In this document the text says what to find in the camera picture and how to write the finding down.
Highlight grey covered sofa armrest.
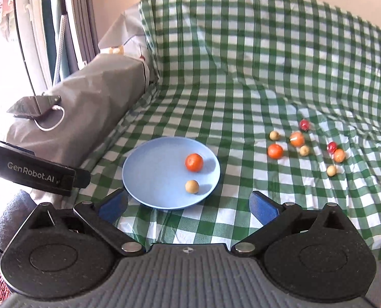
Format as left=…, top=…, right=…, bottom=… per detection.
left=5, top=3, right=161, bottom=206

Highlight beige round fruit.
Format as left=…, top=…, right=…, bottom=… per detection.
left=185, top=180, right=199, bottom=194

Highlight beige small fruit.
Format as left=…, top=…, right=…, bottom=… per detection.
left=326, top=165, right=337, bottom=177
left=269, top=131, right=279, bottom=141
left=299, top=145, right=310, bottom=157

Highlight large orange fruit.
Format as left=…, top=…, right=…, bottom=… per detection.
left=185, top=153, right=204, bottom=172

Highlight green white checkered cloth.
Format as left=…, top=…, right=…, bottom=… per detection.
left=76, top=0, right=381, bottom=263

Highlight window frame and blinds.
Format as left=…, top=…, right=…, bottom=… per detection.
left=0, top=0, right=99, bottom=98

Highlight white charging cable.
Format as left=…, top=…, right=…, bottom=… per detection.
left=33, top=103, right=65, bottom=133

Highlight light blue plate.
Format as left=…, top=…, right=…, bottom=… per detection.
left=122, top=136, right=220, bottom=210

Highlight red cherry fruit upper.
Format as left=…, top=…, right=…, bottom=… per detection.
left=299, top=119, right=310, bottom=131

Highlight red cherry fruit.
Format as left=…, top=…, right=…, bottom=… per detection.
left=327, top=141, right=337, bottom=154
left=299, top=119, right=310, bottom=131

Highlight black phone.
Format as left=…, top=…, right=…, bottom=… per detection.
left=7, top=95, right=62, bottom=119

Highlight red cherry fruit lower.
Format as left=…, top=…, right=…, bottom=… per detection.
left=327, top=141, right=337, bottom=154

